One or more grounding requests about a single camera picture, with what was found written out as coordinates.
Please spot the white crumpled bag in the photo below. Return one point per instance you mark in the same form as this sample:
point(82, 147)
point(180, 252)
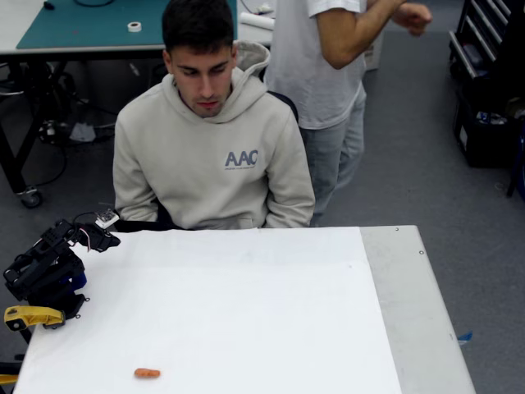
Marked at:
point(82, 132)

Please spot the small white tube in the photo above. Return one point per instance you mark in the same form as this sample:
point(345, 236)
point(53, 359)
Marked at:
point(264, 8)

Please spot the white tape roll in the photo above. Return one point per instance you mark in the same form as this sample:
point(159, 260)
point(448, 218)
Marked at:
point(134, 26)

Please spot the yellow table clamp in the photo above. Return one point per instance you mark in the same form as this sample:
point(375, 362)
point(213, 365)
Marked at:
point(35, 316)

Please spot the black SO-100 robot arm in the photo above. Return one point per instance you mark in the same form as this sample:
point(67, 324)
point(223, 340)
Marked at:
point(41, 271)

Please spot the bare hand of standing person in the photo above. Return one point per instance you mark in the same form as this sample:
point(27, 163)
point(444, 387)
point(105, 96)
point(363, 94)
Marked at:
point(414, 18)

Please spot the grey caster wheel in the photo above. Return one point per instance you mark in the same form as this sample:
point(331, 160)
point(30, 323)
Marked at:
point(31, 198)

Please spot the large white paper sheet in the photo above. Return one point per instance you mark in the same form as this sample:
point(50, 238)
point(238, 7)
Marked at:
point(213, 312)

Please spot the grey work table black legs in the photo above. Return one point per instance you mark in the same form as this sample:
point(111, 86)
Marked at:
point(82, 51)

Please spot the small white camera board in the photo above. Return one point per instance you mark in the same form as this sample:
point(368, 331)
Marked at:
point(106, 219)

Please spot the blue tape scrap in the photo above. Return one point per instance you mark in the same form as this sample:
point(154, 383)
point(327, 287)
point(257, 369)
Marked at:
point(465, 337)

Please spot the white paper roll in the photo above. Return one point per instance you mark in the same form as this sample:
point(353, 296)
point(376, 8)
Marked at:
point(256, 20)

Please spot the man in beige hoodie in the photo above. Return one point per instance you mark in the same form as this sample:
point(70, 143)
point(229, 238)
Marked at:
point(205, 164)

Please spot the bare forearm of standing person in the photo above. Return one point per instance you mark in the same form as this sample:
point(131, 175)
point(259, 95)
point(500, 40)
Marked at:
point(352, 37)

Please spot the blue chair leg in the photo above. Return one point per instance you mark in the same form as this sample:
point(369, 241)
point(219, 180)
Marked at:
point(517, 164)

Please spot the green cutting mat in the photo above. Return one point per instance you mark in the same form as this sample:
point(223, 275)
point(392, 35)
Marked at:
point(94, 24)

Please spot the black marker pen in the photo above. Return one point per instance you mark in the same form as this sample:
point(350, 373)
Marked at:
point(49, 5)

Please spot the small orange snack piece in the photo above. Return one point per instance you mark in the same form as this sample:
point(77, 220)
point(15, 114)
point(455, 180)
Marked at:
point(147, 373)

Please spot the person in white t-shirt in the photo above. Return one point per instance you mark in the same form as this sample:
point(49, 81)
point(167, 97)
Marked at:
point(303, 74)

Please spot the black metal drawer rack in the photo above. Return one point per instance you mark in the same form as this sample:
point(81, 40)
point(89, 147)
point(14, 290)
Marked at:
point(476, 37)

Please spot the black storage crate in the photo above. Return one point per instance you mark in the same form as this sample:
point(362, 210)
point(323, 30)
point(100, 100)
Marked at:
point(488, 139)

